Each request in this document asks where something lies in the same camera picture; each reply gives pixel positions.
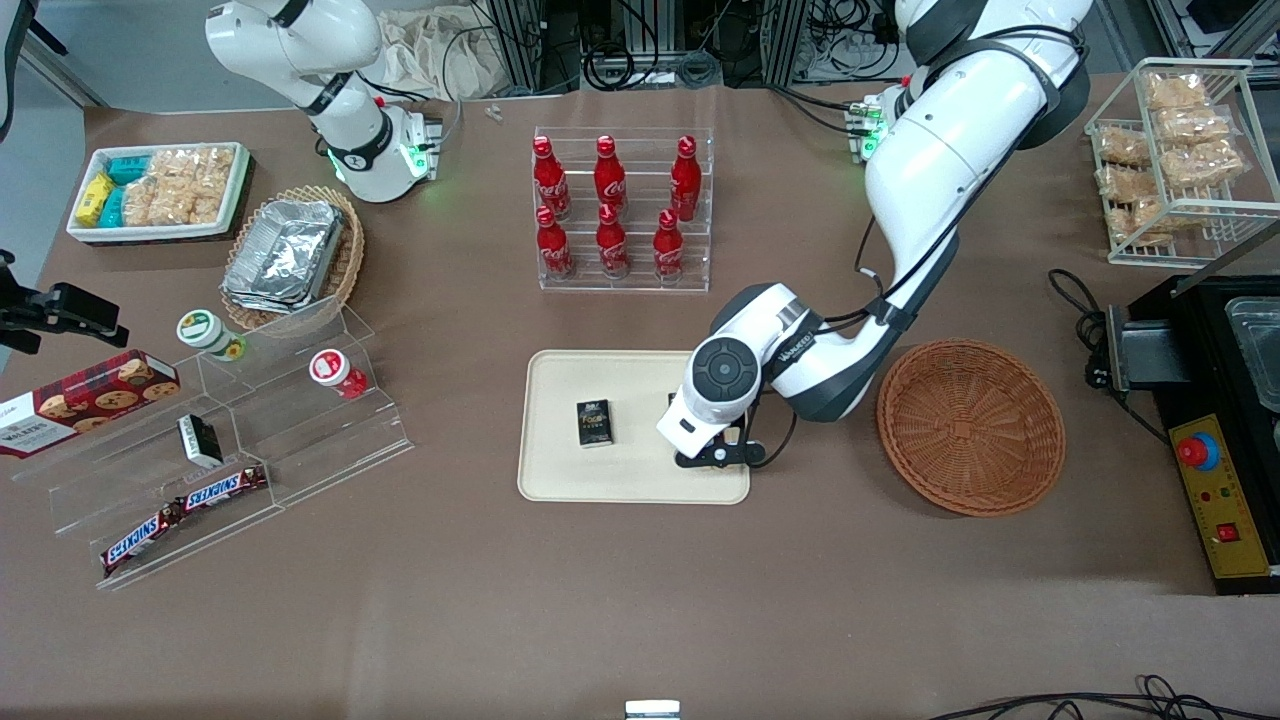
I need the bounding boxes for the Snickers chocolate bar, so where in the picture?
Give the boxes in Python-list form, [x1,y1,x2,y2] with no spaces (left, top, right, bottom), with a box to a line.
[100,505,186,579]
[180,465,271,513]

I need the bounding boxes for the clear rice cracker bag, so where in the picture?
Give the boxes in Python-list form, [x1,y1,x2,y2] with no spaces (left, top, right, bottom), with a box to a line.
[122,178,227,227]
[150,147,237,187]

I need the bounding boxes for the clear fried snack bag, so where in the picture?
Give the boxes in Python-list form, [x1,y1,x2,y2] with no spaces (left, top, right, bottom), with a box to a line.
[1098,165,1162,205]
[1155,107,1237,147]
[1144,70,1212,112]
[1094,127,1154,169]
[1160,140,1252,190]
[1110,200,1201,247]

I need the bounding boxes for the Walkers red tartan cookie box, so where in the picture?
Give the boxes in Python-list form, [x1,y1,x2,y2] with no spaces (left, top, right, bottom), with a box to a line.
[0,350,182,459]

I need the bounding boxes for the beige cloth bag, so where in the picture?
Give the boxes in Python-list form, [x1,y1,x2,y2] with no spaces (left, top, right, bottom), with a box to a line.
[378,8,507,102]

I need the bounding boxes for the aluminium foil tray stack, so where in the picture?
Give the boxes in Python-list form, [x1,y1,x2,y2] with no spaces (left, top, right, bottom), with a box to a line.
[222,199,347,314]

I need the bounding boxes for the black floor cables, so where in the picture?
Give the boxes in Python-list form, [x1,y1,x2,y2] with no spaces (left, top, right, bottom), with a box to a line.
[925,675,1280,720]

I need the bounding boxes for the clear plastic container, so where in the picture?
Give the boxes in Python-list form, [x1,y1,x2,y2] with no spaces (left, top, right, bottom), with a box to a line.
[1225,296,1280,412]

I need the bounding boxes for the clear acrylic stepped display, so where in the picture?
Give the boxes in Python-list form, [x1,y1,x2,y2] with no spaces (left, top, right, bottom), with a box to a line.
[10,298,416,591]

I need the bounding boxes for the green lid sunflower cup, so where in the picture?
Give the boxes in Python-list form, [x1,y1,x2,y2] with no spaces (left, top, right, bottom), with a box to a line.
[177,309,248,363]

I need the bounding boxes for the white wire basket rack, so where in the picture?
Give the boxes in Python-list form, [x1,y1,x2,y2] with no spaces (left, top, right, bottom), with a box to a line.
[1085,57,1280,267]

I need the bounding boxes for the black sandwich pack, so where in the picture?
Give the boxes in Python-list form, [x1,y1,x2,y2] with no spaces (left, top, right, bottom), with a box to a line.
[576,399,614,448]

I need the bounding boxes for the black coiled cables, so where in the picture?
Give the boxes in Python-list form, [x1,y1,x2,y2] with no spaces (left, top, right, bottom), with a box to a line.
[583,30,723,93]

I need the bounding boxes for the oval light wicker basket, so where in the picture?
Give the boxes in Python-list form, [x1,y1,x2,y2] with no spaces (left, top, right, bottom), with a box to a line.
[221,185,366,332]

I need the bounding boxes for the cream plastic serving tray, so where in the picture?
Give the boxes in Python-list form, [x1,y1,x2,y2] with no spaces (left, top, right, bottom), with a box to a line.
[517,349,751,505]

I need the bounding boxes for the yellow snack box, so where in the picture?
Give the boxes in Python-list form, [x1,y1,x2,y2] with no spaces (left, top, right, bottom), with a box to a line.
[75,172,117,227]

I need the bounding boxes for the clear acrylic bottle rack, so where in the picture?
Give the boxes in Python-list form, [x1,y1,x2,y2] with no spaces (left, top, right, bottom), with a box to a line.
[533,127,716,294]

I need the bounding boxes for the yellow control panel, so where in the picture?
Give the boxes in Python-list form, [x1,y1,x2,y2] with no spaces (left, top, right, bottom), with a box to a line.
[1168,413,1274,581]

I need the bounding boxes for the round brown wicker basket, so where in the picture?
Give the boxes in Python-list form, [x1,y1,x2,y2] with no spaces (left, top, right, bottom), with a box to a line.
[877,339,1067,518]

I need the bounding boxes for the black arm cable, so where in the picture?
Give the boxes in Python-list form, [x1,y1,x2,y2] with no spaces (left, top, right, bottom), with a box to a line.
[852,150,966,331]

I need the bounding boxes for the black machine housing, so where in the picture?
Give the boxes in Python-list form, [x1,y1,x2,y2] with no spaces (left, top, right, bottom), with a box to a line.
[1105,270,1280,597]

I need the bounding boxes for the red Coca-Cola bottle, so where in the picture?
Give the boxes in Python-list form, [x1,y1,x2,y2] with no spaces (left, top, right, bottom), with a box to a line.
[536,206,574,281]
[594,135,628,216]
[533,136,571,221]
[596,205,631,280]
[652,208,687,284]
[669,135,703,223]

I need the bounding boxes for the red lid yogurt cup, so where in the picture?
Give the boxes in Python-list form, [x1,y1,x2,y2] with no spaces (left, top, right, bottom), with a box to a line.
[309,348,369,401]

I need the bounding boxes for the white rectangular snack bin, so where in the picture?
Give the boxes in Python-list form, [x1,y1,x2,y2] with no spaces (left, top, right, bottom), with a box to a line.
[67,142,252,245]

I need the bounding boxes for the black power cable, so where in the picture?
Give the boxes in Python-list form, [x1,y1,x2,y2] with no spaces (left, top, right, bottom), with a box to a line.
[1047,268,1171,447]

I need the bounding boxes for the small black white snack box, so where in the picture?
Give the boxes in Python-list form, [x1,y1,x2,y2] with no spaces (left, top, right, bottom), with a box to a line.
[177,414,225,469]

